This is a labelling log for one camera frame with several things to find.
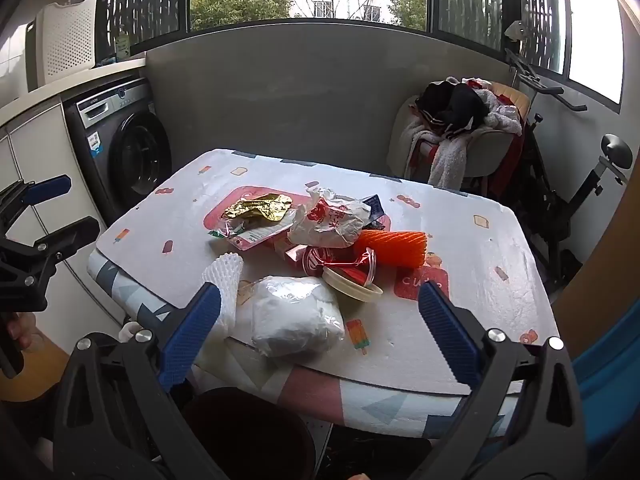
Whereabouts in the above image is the black clothing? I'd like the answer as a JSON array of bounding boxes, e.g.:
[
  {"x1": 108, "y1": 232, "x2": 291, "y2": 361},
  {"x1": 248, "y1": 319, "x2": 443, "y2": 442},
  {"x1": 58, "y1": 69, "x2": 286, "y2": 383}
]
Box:
[{"x1": 415, "y1": 80, "x2": 488, "y2": 136}]

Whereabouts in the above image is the orange spiky ball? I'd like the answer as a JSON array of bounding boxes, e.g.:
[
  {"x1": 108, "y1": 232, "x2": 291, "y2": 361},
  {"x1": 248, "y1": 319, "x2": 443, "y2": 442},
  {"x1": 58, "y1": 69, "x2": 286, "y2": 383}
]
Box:
[{"x1": 354, "y1": 229, "x2": 428, "y2": 267}]

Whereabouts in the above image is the white plastic bag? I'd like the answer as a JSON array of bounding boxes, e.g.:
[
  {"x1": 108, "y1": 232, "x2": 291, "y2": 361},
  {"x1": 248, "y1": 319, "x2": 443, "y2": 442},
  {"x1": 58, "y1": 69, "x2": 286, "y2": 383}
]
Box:
[{"x1": 251, "y1": 275, "x2": 347, "y2": 358}]

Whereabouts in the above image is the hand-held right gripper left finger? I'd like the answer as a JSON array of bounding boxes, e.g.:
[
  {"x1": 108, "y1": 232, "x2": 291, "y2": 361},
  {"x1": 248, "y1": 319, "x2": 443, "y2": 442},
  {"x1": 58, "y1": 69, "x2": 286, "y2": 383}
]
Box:
[{"x1": 52, "y1": 282, "x2": 223, "y2": 480}]

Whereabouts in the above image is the geometric patterned table cover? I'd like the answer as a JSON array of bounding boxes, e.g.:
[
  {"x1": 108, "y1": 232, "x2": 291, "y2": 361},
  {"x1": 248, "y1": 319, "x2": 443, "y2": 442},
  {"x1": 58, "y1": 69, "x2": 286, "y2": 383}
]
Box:
[{"x1": 87, "y1": 250, "x2": 526, "y2": 441}]

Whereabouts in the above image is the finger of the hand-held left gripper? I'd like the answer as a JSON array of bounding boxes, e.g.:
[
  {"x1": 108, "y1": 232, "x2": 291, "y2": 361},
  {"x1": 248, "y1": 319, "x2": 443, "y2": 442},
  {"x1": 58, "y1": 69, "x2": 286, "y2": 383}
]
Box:
[
  {"x1": 0, "y1": 174, "x2": 72, "y2": 233},
  {"x1": 0, "y1": 216, "x2": 101, "y2": 281}
]

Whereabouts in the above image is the crushed red can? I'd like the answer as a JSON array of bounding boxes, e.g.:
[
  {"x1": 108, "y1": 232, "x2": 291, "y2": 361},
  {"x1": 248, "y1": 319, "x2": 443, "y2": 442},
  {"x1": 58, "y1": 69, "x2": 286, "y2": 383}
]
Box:
[{"x1": 302, "y1": 246, "x2": 378, "y2": 286}]

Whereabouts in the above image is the white printed table mat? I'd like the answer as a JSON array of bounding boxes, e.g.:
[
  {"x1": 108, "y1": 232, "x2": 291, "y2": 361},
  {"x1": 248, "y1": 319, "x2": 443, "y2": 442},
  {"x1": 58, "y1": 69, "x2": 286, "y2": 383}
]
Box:
[{"x1": 95, "y1": 148, "x2": 561, "y2": 396}]

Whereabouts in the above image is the blue curtain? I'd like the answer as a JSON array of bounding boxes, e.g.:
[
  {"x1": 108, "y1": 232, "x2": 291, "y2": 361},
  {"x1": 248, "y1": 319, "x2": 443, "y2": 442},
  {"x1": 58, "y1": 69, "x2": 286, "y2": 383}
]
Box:
[{"x1": 570, "y1": 330, "x2": 640, "y2": 461}]

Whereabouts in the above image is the white foam net sleeve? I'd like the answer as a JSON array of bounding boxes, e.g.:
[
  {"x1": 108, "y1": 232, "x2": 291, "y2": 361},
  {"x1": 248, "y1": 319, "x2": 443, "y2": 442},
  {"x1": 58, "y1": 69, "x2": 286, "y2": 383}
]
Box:
[{"x1": 200, "y1": 254, "x2": 244, "y2": 338}]

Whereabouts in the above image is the grey front-load washing machine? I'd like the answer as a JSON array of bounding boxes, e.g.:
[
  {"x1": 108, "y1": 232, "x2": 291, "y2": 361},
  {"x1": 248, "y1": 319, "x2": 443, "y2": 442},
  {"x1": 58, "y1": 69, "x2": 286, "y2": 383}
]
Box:
[{"x1": 64, "y1": 77, "x2": 173, "y2": 226}]

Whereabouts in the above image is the brown plastic bin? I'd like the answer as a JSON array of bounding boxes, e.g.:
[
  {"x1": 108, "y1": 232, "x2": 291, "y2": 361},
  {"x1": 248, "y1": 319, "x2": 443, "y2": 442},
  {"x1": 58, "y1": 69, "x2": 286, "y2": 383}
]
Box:
[{"x1": 182, "y1": 386, "x2": 317, "y2": 480}]

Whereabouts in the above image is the clear plastic tray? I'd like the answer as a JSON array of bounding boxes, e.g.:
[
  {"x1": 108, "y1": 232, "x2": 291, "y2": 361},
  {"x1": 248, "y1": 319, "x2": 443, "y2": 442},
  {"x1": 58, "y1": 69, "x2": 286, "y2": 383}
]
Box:
[{"x1": 209, "y1": 220, "x2": 296, "y2": 252}]

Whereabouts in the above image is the gold foil wrapper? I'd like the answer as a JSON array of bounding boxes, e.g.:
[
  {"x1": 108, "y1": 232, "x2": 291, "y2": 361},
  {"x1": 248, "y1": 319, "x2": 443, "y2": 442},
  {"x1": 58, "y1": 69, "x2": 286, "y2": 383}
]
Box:
[{"x1": 222, "y1": 192, "x2": 293, "y2": 223}]

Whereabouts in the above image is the black exercise bike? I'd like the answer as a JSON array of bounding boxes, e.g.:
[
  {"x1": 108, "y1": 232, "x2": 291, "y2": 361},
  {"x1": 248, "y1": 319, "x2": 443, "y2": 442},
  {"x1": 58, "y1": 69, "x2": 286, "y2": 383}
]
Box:
[{"x1": 502, "y1": 20, "x2": 633, "y2": 281}]

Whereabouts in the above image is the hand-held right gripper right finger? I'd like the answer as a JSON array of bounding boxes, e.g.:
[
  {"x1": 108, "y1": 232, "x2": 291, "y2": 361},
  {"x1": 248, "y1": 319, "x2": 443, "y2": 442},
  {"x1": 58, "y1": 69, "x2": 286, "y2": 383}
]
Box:
[{"x1": 417, "y1": 282, "x2": 586, "y2": 480}]

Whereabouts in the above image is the blue carton box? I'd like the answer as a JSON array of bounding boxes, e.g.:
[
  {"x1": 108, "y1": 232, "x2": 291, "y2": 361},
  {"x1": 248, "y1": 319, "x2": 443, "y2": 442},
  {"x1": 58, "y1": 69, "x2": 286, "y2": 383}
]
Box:
[{"x1": 361, "y1": 194, "x2": 386, "y2": 223}]

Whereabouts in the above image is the beige chair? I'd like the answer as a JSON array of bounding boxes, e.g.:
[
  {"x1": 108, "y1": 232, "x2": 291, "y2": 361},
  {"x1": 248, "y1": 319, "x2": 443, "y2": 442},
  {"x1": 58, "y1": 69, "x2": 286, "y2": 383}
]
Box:
[{"x1": 387, "y1": 92, "x2": 526, "y2": 196}]

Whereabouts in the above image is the red white paper bag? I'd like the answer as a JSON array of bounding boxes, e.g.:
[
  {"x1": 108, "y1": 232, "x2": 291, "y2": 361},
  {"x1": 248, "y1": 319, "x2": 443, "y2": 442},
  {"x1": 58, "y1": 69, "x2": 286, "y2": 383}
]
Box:
[{"x1": 287, "y1": 187, "x2": 373, "y2": 250}]

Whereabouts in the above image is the beige plastic lid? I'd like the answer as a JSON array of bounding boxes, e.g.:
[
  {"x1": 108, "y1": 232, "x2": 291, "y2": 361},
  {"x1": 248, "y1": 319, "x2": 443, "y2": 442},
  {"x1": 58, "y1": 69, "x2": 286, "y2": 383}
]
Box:
[{"x1": 321, "y1": 265, "x2": 383, "y2": 303}]

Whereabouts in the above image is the person's left hand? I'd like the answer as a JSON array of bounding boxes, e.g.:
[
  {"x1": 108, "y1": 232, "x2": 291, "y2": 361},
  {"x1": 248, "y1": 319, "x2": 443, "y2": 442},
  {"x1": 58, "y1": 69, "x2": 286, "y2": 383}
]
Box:
[{"x1": 6, "y1": 311, "x2": 38, "y2": 351}]

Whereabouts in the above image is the white fleece cloth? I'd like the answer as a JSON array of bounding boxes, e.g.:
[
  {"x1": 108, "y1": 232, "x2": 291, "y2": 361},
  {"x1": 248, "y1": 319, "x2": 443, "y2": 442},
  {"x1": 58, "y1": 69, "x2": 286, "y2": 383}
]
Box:
[{"x1": 409, "y1": 115, "x2": 481, "y2": 188}]

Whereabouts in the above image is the white perforated laundry basket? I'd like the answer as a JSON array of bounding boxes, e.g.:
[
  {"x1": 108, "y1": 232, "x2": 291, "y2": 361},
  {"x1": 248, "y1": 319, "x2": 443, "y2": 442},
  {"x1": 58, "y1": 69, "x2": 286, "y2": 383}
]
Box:
[{"x1": 35, "y1": 0, "x2": 98, "y2": 87}]

